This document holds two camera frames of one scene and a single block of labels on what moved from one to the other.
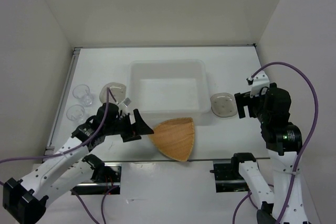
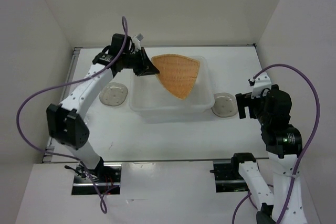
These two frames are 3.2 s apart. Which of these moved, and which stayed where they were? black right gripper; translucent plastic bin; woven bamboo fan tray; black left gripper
Moved: woven bamboo fan tray; black left gripper
Stayed: black right gripper; translucent plastic bin
